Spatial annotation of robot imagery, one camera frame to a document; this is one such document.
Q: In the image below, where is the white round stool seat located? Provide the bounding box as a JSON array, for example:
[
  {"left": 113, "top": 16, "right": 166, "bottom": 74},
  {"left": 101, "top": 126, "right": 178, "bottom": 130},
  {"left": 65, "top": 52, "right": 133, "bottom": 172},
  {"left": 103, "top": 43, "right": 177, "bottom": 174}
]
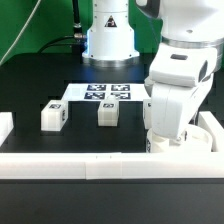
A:
[{"left": 146, "top": 124, "right": 213, "bottom": 153}]

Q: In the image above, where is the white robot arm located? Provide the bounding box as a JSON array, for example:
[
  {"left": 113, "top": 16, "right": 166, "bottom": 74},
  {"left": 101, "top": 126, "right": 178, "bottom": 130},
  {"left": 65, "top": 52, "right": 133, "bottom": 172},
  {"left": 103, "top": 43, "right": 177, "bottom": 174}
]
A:
[{"left": 82, "top": 0, "right": 224, "bottom": 139}]

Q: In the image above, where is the white AprilTag marker sheet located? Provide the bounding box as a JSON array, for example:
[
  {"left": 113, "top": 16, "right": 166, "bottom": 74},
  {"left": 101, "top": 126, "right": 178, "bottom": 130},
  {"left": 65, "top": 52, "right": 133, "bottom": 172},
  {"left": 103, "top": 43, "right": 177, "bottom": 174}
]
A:
[{"left": 62, "top": 83, "right": 149, "bottom": 101}]

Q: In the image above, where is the white left fence block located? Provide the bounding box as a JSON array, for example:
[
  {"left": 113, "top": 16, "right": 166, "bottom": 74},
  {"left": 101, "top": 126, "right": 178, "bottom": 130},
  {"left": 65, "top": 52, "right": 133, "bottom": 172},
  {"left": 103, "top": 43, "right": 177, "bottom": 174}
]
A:
[{"left": 0, "top": 112, "right": 14, "bottom": 147}]

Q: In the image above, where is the white front fence bar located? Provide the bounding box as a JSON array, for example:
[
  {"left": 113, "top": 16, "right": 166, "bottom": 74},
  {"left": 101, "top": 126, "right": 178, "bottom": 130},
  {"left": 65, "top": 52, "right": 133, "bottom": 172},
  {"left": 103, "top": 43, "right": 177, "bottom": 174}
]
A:
[{"left": 0, "top": 152, "right": 224, "bottom": 180}]

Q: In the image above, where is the black cable horizontal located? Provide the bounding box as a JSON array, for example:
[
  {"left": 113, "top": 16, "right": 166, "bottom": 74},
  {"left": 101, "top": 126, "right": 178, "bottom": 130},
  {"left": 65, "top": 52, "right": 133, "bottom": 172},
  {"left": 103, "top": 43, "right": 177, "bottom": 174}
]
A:
[{"left": 37, "top": 33, "right": 88, "bottom": 54}]

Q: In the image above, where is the black cable vertical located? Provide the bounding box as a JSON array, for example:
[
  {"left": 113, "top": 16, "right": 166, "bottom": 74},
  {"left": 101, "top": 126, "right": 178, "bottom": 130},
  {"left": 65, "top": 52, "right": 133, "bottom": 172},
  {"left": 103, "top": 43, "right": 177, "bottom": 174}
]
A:
[{"left": 72, "top": 0, "right": 82, "bottom": 29}]

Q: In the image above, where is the grey thin cable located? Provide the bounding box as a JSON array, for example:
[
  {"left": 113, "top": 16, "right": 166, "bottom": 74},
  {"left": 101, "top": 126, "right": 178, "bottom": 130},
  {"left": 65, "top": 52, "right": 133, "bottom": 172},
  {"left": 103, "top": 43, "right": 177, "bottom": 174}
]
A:
[{"left": 0, "top": 0, "right": 43, "bottom": 66}]

